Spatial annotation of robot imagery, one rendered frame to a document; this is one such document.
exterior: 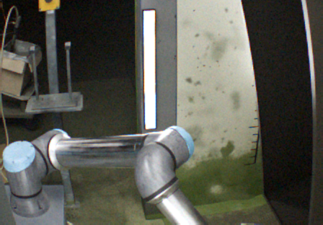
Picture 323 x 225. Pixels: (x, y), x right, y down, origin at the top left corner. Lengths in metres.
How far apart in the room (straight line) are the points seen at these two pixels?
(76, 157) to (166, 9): 0.92
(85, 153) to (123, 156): 0.18
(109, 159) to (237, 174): 1.30
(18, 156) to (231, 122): 1.29
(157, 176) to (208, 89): 1.16
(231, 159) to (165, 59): 0.72
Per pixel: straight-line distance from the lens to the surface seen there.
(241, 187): 2.71
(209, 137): 2.44
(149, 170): 1.23
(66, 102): 2.31
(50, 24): 2.35
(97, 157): 1.51
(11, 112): 3.90
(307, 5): 1.13
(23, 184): 1.66
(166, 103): 2.30
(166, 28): 2.17
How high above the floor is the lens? 1.70
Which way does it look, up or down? 24 degrees down
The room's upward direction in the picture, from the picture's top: straight up
